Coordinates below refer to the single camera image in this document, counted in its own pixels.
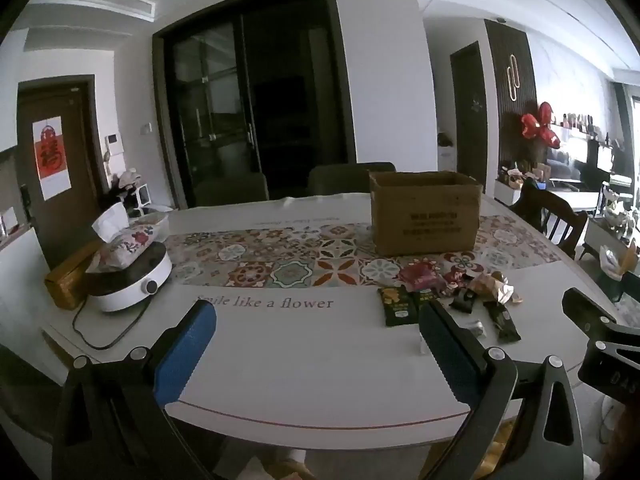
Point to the white electric cooker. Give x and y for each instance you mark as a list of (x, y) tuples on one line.
[(132, 287)]

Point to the slatted dark wall panel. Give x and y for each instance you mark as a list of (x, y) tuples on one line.
[(525, 70)]

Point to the red and white door poster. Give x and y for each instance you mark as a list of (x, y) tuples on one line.
[(51, 157)]

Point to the dark upholstered chair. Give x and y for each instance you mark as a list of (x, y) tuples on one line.
[(345, 177), (232, 190)]

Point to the plush toy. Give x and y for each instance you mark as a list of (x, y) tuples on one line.
[(129, 178)]

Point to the small red snack packet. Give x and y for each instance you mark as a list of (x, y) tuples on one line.
[(455, 276)]

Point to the dark wooden chair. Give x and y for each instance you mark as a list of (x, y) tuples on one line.
[(555, 220)]

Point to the brown wooden door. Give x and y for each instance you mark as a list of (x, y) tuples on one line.
[(75, 200)]

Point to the red foil balloon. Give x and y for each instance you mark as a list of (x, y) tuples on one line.
[(539, 125)]

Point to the patterned tablecloth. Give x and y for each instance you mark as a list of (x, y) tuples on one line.
[(300, 360)]

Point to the small clear wrapper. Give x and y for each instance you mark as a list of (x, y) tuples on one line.
[(423, 345)]

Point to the grey sofa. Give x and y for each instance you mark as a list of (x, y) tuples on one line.
[(565, 166)]

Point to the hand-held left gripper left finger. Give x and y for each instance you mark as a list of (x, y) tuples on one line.
[(184, 355)]

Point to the gold wall ornament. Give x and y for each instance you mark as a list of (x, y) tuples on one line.
[(512, 76)]

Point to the brown snack packet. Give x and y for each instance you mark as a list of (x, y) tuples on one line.
[(487, 286)]

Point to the black snack packet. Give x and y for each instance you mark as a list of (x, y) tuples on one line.
[(503, 323), (463, 301)]

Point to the white wall intercom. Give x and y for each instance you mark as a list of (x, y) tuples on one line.
[(113, 143)]

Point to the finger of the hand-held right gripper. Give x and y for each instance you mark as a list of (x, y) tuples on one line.
[(585, 307)]

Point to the white light switch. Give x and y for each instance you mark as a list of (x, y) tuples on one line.
[(146, 128)]

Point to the floral tissue pack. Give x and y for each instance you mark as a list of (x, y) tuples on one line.
[(127, 245)]

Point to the silver candy wrapper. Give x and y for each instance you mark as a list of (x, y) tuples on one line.
[(475, 328)]

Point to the large red snack packet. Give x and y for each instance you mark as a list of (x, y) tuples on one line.
[(417, 277)]

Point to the dark green snack packet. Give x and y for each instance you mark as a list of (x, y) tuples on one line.
[(426, 298), (396, 306)]

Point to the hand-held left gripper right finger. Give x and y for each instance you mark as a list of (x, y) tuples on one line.
[(450, 355)]

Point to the dark sliding glass door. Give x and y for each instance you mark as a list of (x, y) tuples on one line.
[(255, 90)]

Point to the white small appliance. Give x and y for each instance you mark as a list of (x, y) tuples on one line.
[(147, 197)]

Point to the brown cardboard box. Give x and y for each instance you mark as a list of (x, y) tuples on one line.
[(425, 215)]

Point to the golden box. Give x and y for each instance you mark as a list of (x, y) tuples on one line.
[(67, 280)]

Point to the dark interior door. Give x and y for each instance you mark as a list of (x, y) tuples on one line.
[(470, 110)]

